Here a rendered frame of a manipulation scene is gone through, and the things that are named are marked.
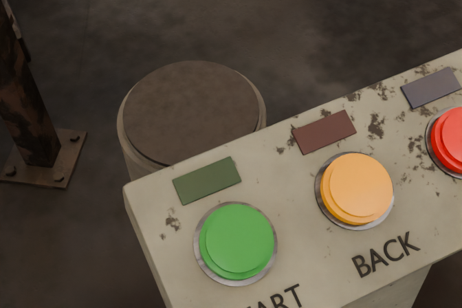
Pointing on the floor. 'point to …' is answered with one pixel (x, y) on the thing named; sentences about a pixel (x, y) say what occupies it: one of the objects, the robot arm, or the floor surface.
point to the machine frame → (14, 23)
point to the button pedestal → (315, 210)
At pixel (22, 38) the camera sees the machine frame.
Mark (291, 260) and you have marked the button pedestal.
